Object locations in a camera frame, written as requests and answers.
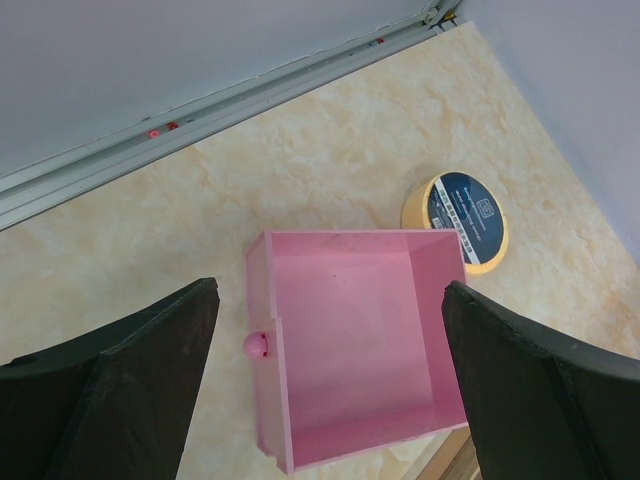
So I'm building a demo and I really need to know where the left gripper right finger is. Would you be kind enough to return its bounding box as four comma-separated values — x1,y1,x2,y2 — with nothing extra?
442,281,639,479

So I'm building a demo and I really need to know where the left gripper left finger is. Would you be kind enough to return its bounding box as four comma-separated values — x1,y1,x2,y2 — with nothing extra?
1,277,220,479

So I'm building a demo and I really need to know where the wooden chess board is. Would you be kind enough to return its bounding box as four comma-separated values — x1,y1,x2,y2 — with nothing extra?
416,427,482,480

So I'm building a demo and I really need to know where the pink open box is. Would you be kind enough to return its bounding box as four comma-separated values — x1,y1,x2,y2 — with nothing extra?
244,230,466,474

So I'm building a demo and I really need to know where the yellow tape roll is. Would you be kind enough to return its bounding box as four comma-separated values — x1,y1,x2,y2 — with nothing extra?
400,171,509,275

